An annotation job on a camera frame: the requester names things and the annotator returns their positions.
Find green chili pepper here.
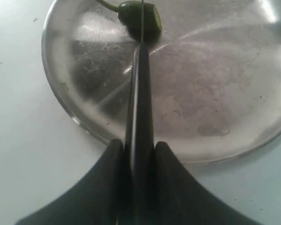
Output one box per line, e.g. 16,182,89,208
98,0,162,41

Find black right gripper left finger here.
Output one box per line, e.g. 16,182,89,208
17,139,124,225

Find black handled knife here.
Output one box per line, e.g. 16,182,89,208
125,1,154,225

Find round steel plate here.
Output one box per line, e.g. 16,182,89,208
42,0,281,163

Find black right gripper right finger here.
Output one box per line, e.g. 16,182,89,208
155,142,257,225

